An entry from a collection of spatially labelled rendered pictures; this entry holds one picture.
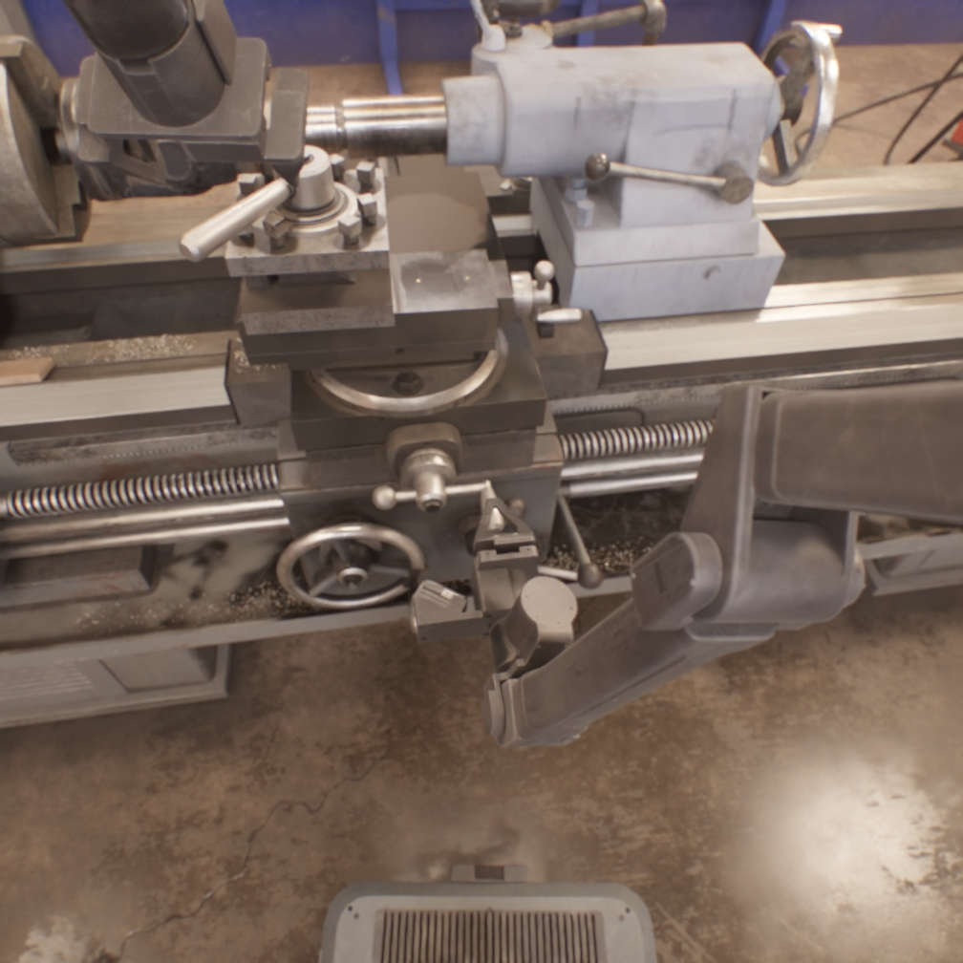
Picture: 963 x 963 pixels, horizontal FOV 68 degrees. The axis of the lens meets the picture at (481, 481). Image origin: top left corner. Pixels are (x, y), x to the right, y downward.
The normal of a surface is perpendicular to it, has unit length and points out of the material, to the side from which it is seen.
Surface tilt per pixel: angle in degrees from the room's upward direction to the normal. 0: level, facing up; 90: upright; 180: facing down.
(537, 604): 13
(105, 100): 30
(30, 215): 102
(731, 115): 82
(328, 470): 90
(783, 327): 36
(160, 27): 111
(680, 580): 77
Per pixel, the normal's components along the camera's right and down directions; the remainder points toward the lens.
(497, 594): 0.05, -0.62
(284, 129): 0.02, -0.14
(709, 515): -0.96, -0.06
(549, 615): 0.25, -0.63
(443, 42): 0.16, 0.78
